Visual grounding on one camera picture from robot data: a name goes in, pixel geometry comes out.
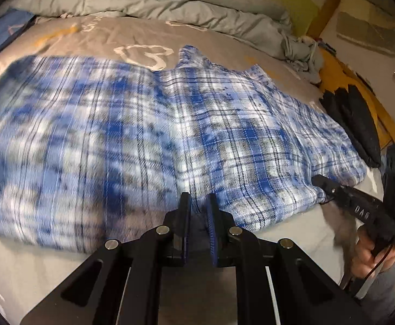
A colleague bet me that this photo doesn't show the black folded jacket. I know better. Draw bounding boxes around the black folded jacket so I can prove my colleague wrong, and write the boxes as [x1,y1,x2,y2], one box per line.
[319,84,383,169]

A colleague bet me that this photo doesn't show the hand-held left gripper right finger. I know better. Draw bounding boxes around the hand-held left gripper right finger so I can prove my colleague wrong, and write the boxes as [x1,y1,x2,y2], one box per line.
[206,194,371,325]

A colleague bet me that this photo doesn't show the wooden bed frame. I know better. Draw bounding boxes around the wooden bed frame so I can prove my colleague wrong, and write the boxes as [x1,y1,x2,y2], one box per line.
[305,0,395,151]

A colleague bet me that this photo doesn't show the black cable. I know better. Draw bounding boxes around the black cable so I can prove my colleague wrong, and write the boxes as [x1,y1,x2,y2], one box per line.
[340,244,395,290]

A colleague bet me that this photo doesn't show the blue pillow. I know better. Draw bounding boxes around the blue pillow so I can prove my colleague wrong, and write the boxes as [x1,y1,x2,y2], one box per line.
[0,8,36,69]

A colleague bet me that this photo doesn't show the person's right forearm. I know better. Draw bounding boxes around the person's right forearm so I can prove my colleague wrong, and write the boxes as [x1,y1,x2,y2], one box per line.
[360,267,395,323]

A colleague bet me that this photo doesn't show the grey duvet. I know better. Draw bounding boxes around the grey duvet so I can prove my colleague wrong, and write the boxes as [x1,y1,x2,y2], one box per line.
[0,0,324,84]

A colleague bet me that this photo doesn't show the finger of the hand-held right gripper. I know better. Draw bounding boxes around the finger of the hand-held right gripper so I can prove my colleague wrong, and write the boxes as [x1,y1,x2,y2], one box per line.
[311,174,347,208]

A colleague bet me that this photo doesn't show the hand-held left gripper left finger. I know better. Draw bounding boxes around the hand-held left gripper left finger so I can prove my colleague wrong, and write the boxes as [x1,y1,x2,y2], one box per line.
[19,192,192,325]

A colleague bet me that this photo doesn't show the person's right hand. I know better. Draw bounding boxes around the person's right hand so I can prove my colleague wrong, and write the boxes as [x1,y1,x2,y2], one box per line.
[351,228,395,279]

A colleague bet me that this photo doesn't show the grey hanging cloth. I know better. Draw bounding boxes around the grey hanging cloth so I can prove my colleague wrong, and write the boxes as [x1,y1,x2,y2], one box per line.
[336,10,395,58]

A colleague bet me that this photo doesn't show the grey bed sheet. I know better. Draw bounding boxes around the grey bed sheet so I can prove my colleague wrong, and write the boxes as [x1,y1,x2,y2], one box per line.
[0,14,385,325]

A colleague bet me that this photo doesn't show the blue plaid shirt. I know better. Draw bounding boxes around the blue plaid shirt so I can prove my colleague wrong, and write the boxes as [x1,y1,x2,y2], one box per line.
[0,45,369,255]

